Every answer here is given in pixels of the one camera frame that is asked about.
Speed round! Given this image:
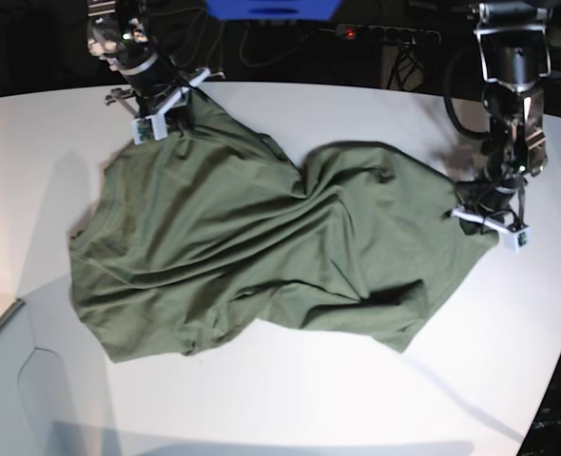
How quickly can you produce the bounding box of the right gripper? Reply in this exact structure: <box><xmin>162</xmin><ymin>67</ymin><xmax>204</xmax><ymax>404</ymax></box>
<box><xmin>119</xmin><ymin>56</ymin><xmax>177</xmax><ymax>112</ymax></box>

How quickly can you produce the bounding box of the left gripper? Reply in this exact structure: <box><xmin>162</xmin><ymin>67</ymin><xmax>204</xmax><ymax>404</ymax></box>
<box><xmin>477</xmin><ymin>182</ymin><xmax>520</xmax><ymax>216</ymax></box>

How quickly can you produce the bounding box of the green t-shirt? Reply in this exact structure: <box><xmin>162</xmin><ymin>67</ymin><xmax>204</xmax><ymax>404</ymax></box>
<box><xmin>68</xmin><ymin>93</ymin><xmax>498</xmax><ymax>362</ymax></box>

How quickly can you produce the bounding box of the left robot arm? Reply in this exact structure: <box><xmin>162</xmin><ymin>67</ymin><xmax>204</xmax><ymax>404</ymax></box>
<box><xmin>443</xmin><ymin>1</ymin><xmax>552</xmax><ymax>219</ymax></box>

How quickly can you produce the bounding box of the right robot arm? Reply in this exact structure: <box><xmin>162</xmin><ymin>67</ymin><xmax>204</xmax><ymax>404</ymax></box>
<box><xmin>87</xmin><ymin>1</ymin><xmax>177</xmax><ymax>116</ymax></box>

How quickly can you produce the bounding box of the blue box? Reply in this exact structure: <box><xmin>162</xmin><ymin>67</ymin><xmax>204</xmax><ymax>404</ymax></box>
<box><xmin>205</xmin><ymin>0</ymin><xmax>341</xmax><ymax>21</ymax></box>

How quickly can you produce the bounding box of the black power strip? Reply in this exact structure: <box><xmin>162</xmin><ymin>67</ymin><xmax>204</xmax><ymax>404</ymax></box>
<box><xmin>333</xmin><ymin>24</ymin><xmax>442</xmax><ymax>46</ymax></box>

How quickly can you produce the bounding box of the grey partition panel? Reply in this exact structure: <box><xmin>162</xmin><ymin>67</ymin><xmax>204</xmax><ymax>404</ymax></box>
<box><xmin>0</xmin><ymin>304</ymin><xmax>69</xmax><ymax>455</ymax></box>

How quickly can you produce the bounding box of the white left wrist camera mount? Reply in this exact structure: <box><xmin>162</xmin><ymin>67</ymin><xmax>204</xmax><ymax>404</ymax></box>
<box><xmin>449</xmin><ymin>206</ymin><xmax>532</xmax><ymax>252</ymax></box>

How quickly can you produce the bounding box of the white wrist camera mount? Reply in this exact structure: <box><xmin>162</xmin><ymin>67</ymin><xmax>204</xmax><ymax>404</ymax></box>
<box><xmin>449</xmin><ymin>206</ymin><xmax>532</xmax><ymax>252</ymax></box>
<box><xmin>105</xmin><ymin>66</ymin><xmax>226</xmax><ymax>144</ymax></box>

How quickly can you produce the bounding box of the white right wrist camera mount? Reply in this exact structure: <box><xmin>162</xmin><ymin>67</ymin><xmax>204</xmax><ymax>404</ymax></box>
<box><xmin>105</xmin><ymin>66</ymin><xmax>226</xmax><ymax>144</ymax></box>

